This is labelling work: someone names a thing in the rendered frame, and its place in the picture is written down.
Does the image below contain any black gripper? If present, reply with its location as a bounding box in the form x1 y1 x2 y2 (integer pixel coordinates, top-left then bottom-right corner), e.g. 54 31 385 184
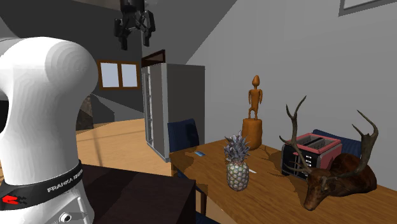
113 0 157 52

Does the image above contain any brown framed window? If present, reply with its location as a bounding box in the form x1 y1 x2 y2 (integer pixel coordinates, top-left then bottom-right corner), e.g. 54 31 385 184
96 59 141 91

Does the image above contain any grey refrigerator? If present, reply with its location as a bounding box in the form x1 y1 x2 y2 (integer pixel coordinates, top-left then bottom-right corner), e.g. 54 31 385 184
141 63 206 163

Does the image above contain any dark blue chair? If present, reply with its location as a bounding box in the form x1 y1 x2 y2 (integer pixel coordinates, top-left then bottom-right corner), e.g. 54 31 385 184
167 118 200 153
312 129 363 158

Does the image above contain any orange wooden figure statue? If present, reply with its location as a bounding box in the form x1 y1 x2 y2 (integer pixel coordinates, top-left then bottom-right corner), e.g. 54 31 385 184
241 74 264 151

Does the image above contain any dark robot stand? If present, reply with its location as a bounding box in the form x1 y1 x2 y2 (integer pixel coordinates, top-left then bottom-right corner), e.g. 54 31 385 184
81 164 197 224

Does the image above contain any pineapple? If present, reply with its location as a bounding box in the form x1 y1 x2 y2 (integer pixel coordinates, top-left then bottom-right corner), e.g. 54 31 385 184
223 130 251 192

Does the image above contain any wooden table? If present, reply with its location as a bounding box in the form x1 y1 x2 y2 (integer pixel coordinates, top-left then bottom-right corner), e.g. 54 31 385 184
169 138 397 224

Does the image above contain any red and black toaster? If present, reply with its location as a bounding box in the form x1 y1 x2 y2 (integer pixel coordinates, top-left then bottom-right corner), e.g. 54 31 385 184
280 132 344 180

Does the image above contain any brown deer head with antlers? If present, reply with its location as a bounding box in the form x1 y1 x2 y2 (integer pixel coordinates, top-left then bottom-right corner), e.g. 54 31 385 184
279 95 379 212

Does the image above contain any brown wall cabinet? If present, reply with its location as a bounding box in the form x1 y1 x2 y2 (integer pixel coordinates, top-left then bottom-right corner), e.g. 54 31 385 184
141 49 167 67

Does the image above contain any grey framed wall picture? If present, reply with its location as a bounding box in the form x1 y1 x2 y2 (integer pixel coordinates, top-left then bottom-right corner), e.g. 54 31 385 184
338 0 397 17

